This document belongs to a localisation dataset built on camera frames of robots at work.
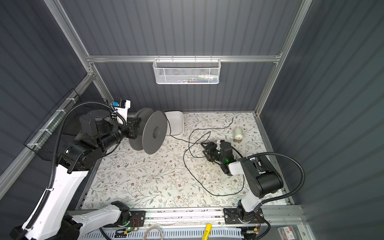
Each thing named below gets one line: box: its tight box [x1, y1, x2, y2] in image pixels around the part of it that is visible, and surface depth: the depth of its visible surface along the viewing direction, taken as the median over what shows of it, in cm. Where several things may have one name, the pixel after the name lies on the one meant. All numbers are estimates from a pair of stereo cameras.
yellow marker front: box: [202, 223, 213, 240], surface depth 70 cm
